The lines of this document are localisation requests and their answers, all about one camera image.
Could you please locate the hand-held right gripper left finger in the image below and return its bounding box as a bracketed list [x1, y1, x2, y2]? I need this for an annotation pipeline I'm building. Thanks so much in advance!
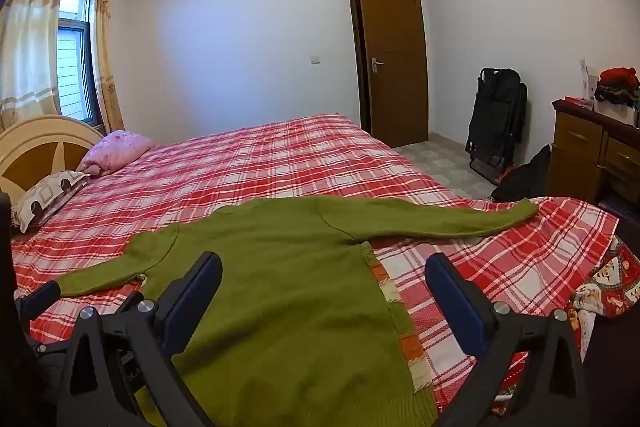
[57, 251, 223, 427]

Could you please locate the window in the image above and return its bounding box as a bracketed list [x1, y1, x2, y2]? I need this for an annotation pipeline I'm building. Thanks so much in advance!
[56, 0, 98, 125]

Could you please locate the pile of clothes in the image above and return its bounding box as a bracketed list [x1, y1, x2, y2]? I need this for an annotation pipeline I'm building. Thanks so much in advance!
[594, 68, 640, 110]

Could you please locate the black folding chair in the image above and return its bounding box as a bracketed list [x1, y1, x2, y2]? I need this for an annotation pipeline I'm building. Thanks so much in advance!
[465, 68, 528, 185]

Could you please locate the white paper card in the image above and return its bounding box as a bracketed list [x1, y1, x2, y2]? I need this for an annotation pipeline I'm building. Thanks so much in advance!
[579, 59, 597, 100]

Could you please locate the brown wooden dresser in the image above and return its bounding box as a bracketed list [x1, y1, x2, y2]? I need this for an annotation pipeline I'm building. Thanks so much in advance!
[545, 99, 640, 208]

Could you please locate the wide cream floral curtain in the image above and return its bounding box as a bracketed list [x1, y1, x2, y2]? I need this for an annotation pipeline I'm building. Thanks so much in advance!
[0, 0, 73, 132]

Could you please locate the printed festive blanket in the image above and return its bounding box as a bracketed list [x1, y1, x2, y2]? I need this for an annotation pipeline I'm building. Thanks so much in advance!
[567, 237, 640, 358]

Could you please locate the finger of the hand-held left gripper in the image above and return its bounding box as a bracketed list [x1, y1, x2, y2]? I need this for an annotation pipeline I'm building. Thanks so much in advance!
[15, 280, 62, 323]

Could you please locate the cream wooden headboard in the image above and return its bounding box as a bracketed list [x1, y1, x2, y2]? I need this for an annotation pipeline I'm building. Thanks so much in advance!
[0, 115, 106, 208]

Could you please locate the narrow cream floral curtain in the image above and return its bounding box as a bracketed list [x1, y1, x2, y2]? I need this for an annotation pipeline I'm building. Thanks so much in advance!
[90, 0, 126, 134]

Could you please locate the green knitted sweater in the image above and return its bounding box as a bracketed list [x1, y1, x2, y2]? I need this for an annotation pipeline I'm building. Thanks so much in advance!
[54, 196, 540, 427]

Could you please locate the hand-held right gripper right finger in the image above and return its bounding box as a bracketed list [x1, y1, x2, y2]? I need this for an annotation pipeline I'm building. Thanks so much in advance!
[424, 252, 588, 427]

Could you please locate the red plaid bed sheet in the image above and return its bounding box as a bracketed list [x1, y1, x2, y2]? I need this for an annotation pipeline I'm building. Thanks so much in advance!
[10, 113, 621, 427]

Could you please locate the black bag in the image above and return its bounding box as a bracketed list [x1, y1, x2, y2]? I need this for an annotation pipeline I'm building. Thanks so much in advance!
[491, 146, 552, 202]

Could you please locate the brown wooden door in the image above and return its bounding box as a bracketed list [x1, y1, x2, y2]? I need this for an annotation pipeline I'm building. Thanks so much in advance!
[346, 0, 430, 148]

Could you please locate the white brown patterned pillow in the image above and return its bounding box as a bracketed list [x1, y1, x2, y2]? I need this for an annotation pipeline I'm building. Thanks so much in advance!
[11, 171, 91, 234]

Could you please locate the pink pillow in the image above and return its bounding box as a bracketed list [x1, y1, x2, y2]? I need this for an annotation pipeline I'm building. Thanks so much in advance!
[76, 130, 156, 178]

